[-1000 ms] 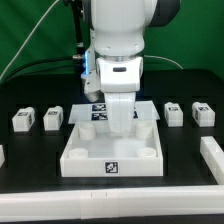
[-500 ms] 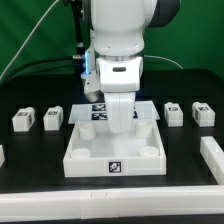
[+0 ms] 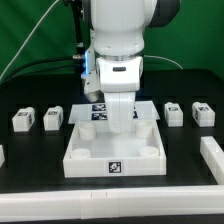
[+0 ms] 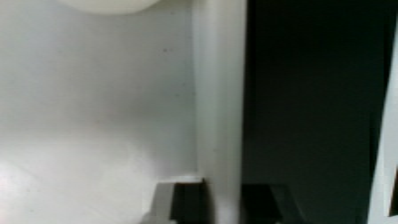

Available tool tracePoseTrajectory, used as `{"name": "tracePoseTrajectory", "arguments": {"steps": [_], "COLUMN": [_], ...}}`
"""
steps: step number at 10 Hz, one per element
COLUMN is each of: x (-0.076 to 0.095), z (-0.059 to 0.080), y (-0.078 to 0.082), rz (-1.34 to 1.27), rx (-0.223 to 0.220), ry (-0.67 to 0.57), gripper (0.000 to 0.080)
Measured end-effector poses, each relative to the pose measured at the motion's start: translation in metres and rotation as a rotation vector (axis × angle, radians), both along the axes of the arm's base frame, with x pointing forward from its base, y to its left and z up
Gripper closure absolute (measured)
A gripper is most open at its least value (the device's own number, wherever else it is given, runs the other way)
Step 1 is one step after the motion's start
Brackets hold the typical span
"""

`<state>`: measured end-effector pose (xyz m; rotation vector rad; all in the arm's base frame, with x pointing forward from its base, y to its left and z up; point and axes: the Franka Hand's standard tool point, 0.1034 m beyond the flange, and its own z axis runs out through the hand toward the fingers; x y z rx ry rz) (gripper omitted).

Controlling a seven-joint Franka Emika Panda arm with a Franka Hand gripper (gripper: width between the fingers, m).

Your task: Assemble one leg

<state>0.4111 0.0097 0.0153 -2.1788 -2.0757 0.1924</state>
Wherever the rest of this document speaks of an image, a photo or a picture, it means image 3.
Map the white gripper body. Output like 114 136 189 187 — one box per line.
97 56 143 93

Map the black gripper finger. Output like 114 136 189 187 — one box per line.
104 93 120 133
120 92 136 132

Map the white square tabletop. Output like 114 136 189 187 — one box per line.
63 120 166 178

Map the white sheet with AprilTags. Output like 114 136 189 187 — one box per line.
68 101 160 124

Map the white L-shaped obstacle fence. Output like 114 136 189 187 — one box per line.
0 136 224 222

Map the white block at left edge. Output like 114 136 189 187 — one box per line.
0 145 5 168

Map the black cable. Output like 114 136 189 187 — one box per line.
0 57 84 88

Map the white cable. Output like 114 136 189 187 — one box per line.
0 0 61 83

